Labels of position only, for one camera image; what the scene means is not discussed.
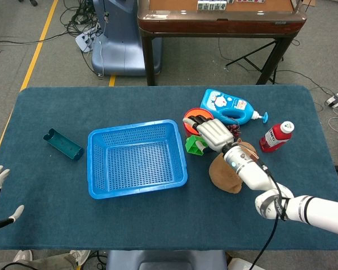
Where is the blue grey machine base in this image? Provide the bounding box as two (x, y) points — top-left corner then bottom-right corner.
(91, 0), (163, 77)

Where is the grey sneaker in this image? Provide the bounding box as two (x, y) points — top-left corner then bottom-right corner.
(13, 249), (34, 263)
(67, 249), (91, 267)

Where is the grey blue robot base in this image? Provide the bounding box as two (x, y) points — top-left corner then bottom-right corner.
(105, 249), (228, 270)

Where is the orange instant noodle cup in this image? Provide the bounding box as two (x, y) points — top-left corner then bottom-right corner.
(183, 107), (215, 138)

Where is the red NFC juice bottle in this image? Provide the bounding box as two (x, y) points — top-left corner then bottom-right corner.
(259, 121), (295, 154)

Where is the dark green plastic tray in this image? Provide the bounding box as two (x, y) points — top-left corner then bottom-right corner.
(43, 128), (85, 161)

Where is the blue plastic perforated basket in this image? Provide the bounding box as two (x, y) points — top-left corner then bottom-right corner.
(87, 119), (189, 200)

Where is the brown plush toy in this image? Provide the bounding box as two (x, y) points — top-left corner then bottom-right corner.
(208, 140), (259, 194)

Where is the brown mahjong table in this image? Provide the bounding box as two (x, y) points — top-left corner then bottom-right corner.
(137, 0), (308, 87)

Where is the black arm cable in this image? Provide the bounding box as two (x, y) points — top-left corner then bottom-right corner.
(248, 159), (290, 270)

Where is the black floor cable bundle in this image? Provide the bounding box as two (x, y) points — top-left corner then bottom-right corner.
(59, 0), (103, 39)

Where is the dark red grape bunch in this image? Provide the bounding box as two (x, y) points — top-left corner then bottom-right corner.
(227, 123), (243, 139)

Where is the green toy block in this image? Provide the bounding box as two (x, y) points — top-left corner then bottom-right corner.
(185, 134), (212, 155)

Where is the standing mahjong tile row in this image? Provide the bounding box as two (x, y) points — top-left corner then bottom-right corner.
(197, 0), (227, 11)

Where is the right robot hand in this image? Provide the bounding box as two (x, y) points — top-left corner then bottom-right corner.
(182, 113), (234, 155)

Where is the teal table cloth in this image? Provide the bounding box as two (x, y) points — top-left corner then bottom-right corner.
(0, 85), (338, 251)

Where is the blue detergent bottle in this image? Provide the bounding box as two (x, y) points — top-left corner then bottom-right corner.
(199, 88), (269, 126)

